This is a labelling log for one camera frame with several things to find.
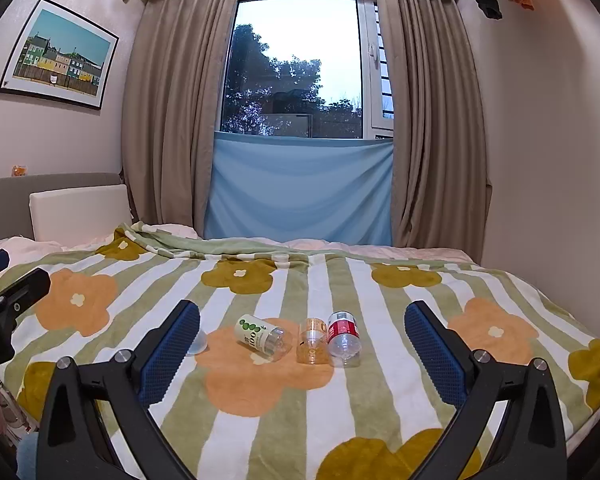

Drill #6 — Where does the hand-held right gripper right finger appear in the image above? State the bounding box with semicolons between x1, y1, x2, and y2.
404;300;567;480

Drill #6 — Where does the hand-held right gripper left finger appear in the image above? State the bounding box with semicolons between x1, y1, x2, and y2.
36;300;202;480

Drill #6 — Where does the bottle with green label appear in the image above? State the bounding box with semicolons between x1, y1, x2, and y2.
235;313;293;362

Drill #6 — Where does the bottle with red label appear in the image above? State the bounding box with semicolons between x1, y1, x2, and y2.
327;311;365;367

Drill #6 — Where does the white bed sheet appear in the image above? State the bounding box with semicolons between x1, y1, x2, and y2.
0;235;68;263

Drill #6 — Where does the grey bed headboard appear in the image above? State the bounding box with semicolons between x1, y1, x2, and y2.
0;172;131;253

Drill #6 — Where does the white cushion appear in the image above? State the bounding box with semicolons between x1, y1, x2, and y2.
28;184;133;243

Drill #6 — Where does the floral striped blanket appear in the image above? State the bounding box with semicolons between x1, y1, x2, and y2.
0;222;600;480

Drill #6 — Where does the light blue cloth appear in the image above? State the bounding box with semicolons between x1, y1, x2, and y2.
203;131;395;246

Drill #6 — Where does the framed picture of houses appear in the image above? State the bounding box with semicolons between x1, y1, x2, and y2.
0;0;120;111

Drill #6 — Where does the beige curtain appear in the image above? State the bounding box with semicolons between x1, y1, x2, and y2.
377;0;493;263
121;0;243;241

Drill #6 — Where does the window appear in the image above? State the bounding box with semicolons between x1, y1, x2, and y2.
220;0;396;141

